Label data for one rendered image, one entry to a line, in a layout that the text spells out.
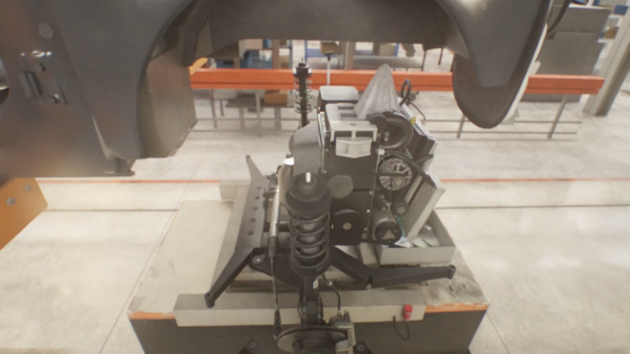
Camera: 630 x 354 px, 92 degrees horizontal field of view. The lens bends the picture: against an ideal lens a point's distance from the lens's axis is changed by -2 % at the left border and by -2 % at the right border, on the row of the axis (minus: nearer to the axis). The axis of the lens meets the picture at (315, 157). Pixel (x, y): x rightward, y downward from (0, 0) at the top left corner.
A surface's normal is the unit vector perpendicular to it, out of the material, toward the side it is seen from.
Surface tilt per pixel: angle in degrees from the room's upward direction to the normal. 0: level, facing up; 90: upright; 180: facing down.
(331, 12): 90
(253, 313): 90
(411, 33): 90
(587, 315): 0
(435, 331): 90
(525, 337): 0
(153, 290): 0
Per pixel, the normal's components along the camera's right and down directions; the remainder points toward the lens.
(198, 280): 0.03, -0.87
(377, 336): 0.04, 0.50
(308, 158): -0.32, 0.46
